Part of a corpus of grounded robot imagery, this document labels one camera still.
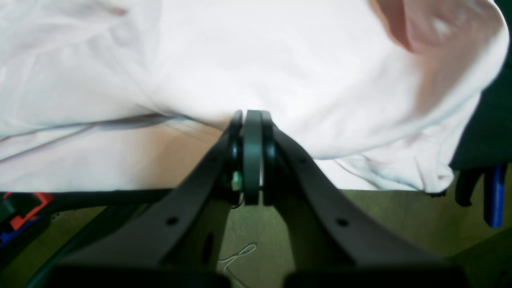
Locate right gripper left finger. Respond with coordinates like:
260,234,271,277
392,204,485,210
44,110,263,288

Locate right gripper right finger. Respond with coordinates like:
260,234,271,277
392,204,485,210
262,111,468,288

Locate pink T-shirt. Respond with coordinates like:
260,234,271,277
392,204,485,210
0,0,510,194

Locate blue handled clamp, red jaw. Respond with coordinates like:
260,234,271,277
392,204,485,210
0,192,55,248

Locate black table cloth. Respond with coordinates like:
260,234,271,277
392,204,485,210
0,0,512,212

